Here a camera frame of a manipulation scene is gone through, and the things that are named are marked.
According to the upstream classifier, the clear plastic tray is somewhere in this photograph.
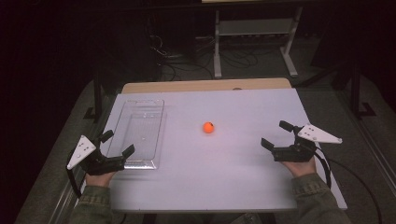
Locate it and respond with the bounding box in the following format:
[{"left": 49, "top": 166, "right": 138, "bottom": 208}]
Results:
[{"left": 106, "top": 99, "right": 168, "bottom": 171}]

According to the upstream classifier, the orange ball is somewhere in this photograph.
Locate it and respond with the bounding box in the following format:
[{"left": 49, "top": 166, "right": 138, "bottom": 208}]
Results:
[{"left": 202, "top": 121, "right": 216, "bottom": 134}]

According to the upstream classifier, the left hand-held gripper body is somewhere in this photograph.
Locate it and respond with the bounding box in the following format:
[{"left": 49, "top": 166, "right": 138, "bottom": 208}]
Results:
[{"left": 65, "top": 134, "right": 127, "bottom": 176}]

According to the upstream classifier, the person's left hand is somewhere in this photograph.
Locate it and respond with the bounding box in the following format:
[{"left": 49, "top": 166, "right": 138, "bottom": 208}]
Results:
[{"left": 84, "top": 170, "right": 118, "bottom": 189}]

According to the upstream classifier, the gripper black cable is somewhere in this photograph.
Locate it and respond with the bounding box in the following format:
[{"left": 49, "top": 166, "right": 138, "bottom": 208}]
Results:
[
  {"left": 314, "top": 148, "right": 383, "bottom": 224},
  {"left": 65, "top": 167, "right": 82, "bottom": 199}
]

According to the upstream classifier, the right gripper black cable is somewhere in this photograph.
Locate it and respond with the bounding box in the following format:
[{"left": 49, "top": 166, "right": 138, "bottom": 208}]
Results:
[{"left": 314, "top": 148, "right": 383, "bottom": 224}]

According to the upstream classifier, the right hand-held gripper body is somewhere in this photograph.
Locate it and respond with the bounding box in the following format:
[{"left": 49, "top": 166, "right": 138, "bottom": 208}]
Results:
[{"left": 271, "top": 123, "right": 344, "bottom": 163}]

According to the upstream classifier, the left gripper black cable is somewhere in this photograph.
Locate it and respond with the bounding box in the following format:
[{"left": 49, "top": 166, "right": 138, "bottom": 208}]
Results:
[{"left": 65, "top": 167, "right": 82, "bottom": 199}]

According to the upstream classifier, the wooden table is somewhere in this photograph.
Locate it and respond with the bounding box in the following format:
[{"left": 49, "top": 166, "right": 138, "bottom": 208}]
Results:
[{"left": 120, "top": 77, "right": 292, "bottom": 94}]

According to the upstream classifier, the white metal stand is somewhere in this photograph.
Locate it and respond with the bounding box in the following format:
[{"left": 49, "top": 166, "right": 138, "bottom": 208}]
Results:
[{"left": 213, "top": 6, "right": 304, "bottom": 79}]

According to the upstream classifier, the person's right hand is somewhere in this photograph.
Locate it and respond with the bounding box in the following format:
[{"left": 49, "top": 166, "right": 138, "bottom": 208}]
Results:
[{"left": 281, "top": 157, "right": 318, "bottom": 178}]

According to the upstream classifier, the black metal stand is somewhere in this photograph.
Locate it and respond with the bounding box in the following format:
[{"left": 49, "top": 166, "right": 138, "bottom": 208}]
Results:
[
  {"left": 83, "top": 74, "right": 104, "bottom": 122},
  {"left": 349, "top": 62, "right": 377, "bottom": 119}
]

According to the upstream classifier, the tangle of floor cables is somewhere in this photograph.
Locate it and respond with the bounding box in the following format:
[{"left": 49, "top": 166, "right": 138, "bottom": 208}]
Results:
[{"left": 148, "top": 34, "right": 260, "bottom": 82}]

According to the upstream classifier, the grey object under table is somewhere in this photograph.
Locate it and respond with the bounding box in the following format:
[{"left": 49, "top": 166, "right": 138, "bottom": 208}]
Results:
[{"left": 230, "top": 213, "right": 265, "bottom": 224}]

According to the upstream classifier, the metal floor rail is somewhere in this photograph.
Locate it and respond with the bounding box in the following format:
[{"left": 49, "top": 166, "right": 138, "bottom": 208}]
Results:
[
  {"left": 337, "top": 90, "right": 396, "bottom": 190},
  {"left": 46, "top": 174, "right": 88, "bottom": 224}
]

